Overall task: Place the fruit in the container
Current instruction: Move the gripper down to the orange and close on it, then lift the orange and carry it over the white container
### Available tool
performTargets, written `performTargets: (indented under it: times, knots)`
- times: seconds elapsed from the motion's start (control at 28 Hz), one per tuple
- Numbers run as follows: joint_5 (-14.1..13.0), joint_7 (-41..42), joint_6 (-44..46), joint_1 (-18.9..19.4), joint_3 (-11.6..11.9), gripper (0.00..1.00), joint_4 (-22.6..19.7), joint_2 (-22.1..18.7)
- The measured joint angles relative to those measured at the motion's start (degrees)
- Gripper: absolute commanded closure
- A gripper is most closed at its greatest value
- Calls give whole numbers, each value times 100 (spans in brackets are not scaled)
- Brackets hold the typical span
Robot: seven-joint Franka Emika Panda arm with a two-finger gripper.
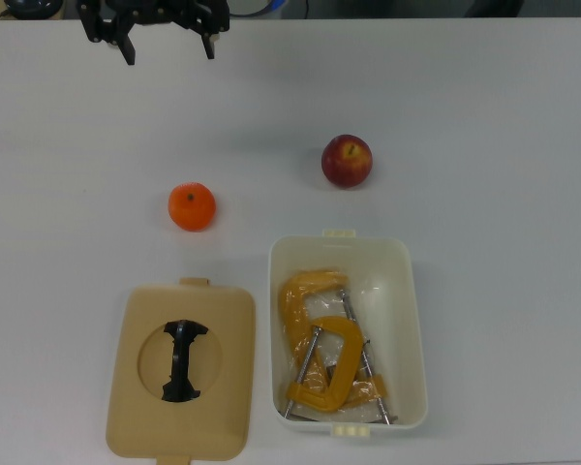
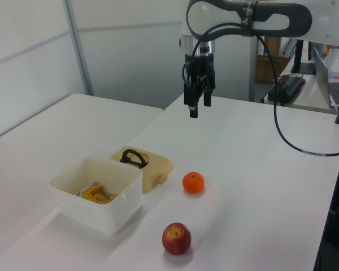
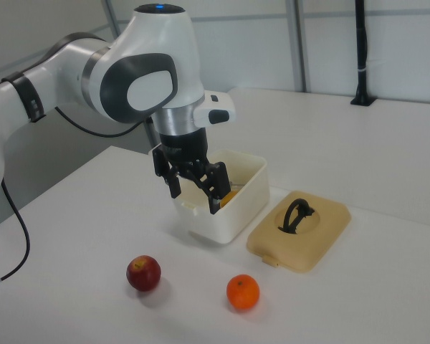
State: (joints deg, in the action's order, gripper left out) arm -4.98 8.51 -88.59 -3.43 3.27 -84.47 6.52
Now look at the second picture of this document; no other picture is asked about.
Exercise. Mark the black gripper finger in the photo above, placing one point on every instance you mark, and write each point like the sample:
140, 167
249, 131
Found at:
193, 98
207, 97

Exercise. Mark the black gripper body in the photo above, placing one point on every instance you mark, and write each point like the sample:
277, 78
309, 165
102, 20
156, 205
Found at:
200, 66

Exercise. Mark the orange mandarin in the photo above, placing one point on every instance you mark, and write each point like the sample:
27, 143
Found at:
193, 183

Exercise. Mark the red apple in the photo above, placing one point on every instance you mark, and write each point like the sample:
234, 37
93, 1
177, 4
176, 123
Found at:
176, 239

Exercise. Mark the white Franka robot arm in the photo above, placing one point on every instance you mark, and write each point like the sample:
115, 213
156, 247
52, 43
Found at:
325, 19

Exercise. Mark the beige container lid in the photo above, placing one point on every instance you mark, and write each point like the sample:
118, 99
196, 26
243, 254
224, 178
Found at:
158, 166

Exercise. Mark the white plastic container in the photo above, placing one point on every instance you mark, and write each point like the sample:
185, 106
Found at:
101, 214

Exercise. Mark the cardboard box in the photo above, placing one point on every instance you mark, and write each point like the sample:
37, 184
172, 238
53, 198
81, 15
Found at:
267, 69

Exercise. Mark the wooden panel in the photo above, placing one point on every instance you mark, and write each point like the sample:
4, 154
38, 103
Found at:
272, 45

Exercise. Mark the black electronics box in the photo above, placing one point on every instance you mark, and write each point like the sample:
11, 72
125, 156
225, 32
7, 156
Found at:
292, 84

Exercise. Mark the black monitor stand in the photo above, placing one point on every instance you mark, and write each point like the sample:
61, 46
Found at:
299, 60

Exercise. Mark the silver laptop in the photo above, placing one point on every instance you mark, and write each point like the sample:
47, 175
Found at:
322, 76

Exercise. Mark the orange clamp with metal screw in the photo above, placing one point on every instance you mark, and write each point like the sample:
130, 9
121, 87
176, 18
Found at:
94, 194

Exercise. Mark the grey partition edge post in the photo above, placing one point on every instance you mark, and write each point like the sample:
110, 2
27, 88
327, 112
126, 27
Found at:
252, 70

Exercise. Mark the black metal frame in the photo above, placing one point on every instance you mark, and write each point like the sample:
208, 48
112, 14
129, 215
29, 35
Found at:
336, 214

